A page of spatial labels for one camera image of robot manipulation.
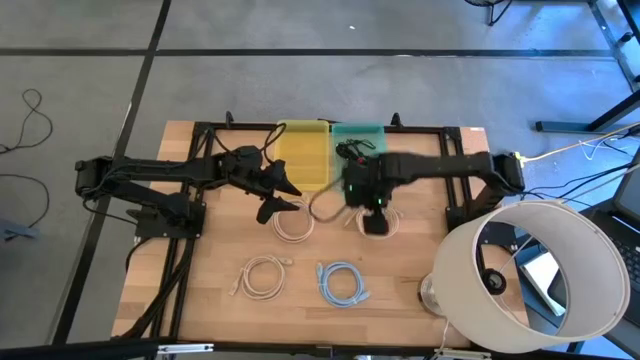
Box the black floor cable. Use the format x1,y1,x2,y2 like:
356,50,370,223
0,173,51,229
0,88,54,154

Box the teal translucent plastic bin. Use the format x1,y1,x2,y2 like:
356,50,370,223
331,122,390,194

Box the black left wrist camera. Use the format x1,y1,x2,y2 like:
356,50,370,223
238,145,264,169

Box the black bar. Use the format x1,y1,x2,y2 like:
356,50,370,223
0,339,640,360

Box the light blue coiled cable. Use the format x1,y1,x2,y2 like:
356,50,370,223
315,261,372,309

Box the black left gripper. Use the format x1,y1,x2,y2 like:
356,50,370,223
222,145,303,225

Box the grey looped cable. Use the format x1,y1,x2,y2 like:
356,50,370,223
308,177,357,224

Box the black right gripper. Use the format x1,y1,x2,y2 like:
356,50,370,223
360,207,391,236

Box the black metal stand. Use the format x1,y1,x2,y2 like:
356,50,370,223
534,0,640,134

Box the black cable bundle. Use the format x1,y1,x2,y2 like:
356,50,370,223
119,237,196,341

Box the yellow translucent plastic bin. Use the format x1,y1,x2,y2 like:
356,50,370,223
274,119,332,193

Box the yellow cable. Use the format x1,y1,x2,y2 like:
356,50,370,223
519,122,640,162

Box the beige lamp shade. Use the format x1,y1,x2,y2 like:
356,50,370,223
431,199,632,354

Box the blue grey floor tape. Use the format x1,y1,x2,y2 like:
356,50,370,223
0,217,40,242

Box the black metal table frame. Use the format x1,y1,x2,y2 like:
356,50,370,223
149,121,476,346

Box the beige cable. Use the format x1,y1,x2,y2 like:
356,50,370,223
271,198,316,245
343,205,403,240
228,254,295,302

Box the white tablet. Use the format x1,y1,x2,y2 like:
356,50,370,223
518,249,569,317

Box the silver metal bracket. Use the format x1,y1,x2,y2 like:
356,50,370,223
157,343,215,356
433,348,492,360

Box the silver lamp base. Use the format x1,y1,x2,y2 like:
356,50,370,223
418,273,447,317

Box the black laptop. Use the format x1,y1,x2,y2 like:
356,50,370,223
582,149,640,346

